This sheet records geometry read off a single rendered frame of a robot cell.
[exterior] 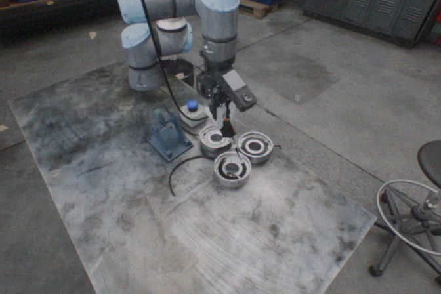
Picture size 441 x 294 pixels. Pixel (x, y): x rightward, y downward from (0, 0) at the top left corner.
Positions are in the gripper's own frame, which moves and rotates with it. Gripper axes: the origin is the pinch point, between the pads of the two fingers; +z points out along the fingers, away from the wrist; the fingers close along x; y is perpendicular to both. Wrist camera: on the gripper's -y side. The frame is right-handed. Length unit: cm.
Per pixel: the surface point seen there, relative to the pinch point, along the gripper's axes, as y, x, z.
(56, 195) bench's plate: 20.8, 43.2, 13.4
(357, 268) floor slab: -51, -46, 93
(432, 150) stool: -45, -76, 32
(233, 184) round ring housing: -10.4, 6.7, 10.6
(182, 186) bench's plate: -0.2, 16.3, 13.3
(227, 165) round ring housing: -4.6, 3.2, 11.1
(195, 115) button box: 17.1, -2.4, 8.8
